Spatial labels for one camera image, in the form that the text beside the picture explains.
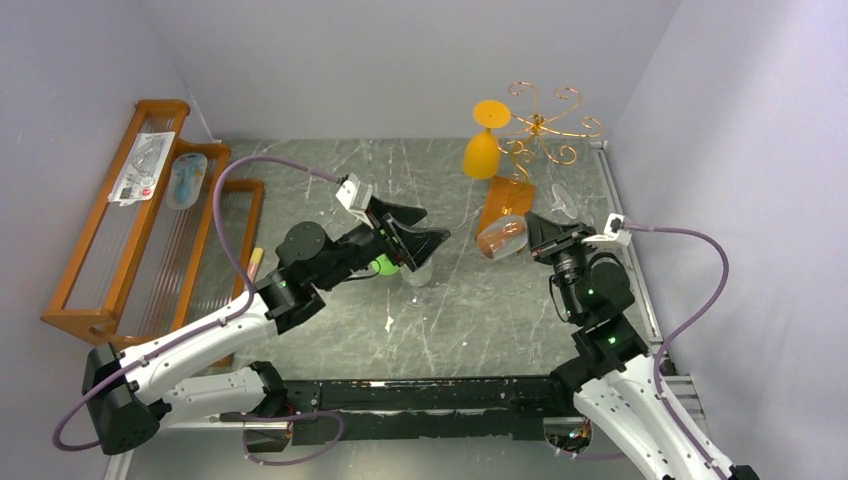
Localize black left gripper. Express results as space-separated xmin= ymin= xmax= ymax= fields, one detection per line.
xmin=319 ymin=199 xmax=452 ymax=294

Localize clear wine glass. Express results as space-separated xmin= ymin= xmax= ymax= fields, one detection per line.
xmin=476 ymin=183 xmax=579 ymax=261
xmin=400 ymin=260 xmax=433 ymax=307

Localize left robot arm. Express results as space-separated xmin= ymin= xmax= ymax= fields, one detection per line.
xmin=82 ymin=197 xmax=451 ymax=455

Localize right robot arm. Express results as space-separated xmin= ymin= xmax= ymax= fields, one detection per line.
xmin=525 ymin=212 xmax=758 ymax=479

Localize green plastic wine glass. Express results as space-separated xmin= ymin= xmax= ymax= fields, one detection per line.
xmin=370 ymin=255 xmax=400 ymax=276

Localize yellow plastic wine glass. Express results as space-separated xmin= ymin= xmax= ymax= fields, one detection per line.
xmin=462 ymin=100 xmax=511 ymax=180

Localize yellow pink marker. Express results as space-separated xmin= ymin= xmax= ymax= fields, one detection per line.
xmin=246 ymin=247 xmax=264 ymax=281

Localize light blue packaged item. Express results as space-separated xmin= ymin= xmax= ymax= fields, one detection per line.
xmin=165 ymin=152 xmax=208 ymax=210

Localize wooden tiered shelf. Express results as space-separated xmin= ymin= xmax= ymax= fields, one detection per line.
xmin=40 ymin=99 xmax=244 ymax=349

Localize white packaged item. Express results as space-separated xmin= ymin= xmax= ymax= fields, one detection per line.
xmin=107 ymin=132 xmax=176 ymax=206

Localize gold wire rack wooden base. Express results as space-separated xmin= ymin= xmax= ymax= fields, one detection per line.
xmin=474 ymin=81 xmax=604 ymax=241

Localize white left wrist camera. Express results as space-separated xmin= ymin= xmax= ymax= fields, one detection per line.
xmin=335 ymin=174 xmax=373 ymax=224

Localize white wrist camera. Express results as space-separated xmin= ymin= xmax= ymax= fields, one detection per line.
xmin=335 ymin=174 xmax=373 ymax=224
xmin=583 ymin=213 xmax=632 ymax=247

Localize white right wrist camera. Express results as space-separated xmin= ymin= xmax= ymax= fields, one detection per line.
xmin=583 ymin=213 xmax=632 ymax=247

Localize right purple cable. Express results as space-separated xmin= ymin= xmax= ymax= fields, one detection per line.
xmin=549 ymin=221 xmax=731 ymax=480

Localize purple cable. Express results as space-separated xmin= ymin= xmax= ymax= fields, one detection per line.
xmin=52 ymin=156 xmax=349 ymax=468
xmin=549 ymin=221 xmax=731 ymax=480

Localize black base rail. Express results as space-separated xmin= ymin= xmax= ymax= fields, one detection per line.
xmin=246 ymin=375 xmax=580 ymax=446

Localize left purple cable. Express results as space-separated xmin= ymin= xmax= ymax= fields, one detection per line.
xmin=52 ymin=156 xmax=349 ymax=468

